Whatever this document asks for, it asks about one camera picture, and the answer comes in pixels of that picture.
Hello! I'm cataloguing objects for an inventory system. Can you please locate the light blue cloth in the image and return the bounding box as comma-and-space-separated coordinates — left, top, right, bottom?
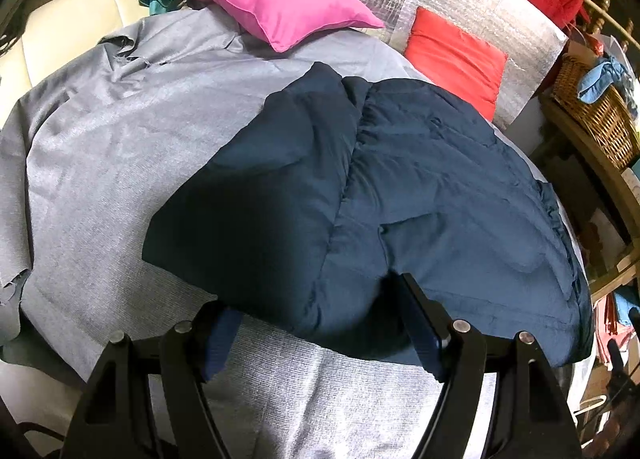
577, 56, 633, 104

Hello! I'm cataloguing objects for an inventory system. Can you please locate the red-orange pillow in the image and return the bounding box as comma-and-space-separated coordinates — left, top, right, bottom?
402, 6, 509, 120

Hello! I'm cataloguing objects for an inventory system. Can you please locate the pink pillow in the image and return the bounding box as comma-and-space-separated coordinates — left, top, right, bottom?
173, 0, 386, 54

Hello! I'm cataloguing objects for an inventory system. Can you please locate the large wicker basket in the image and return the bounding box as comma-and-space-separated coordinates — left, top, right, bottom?
550, 55, 640, 170

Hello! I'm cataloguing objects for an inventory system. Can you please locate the pile of red blue cloths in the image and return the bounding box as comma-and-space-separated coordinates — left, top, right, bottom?
595, 284, 640, 370

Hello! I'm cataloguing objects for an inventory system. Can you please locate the navy puffer jacket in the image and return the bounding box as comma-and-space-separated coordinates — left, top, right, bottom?
141, 61, 596, 367

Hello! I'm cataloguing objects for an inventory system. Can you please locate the cream leather sofa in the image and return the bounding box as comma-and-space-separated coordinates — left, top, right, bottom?
0, 0, 151, 104

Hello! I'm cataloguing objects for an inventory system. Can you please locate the silver foil insulation board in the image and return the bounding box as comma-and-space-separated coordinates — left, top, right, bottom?
320, 0, 571, 132

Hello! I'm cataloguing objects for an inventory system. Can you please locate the grey bed sheet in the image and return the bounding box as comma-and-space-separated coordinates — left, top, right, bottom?
0, 4, 596, 459

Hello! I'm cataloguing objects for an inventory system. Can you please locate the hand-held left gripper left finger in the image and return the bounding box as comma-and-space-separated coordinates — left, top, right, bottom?
60, 306, 242, 459

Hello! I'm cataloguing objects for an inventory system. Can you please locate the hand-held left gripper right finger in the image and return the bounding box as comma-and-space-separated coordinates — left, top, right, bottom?
400, 273, 583, 459

